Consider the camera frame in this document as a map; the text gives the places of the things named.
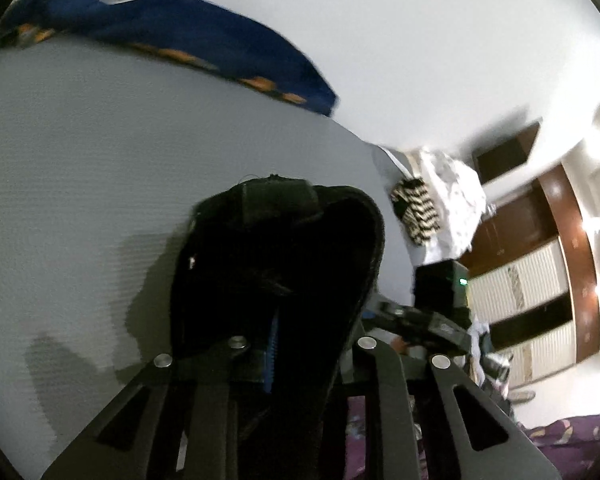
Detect purple floral cloth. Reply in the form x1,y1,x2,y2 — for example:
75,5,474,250
344,396,600,479

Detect black white zigzag cloth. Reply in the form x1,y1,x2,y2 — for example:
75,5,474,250
390,178,440,246

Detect dark wall-mounted box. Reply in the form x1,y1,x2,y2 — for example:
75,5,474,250
472,120,542,184

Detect brown white wardrobe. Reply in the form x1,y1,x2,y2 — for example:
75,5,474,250
460,166,600,387

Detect blue orange patterned blanket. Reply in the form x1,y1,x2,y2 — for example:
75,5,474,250
0,0,337,116

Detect black denim pants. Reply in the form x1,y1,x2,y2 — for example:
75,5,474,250
169,176,385,479

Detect white crumpled cloth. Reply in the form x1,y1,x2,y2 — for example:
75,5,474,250
415,150,488,264

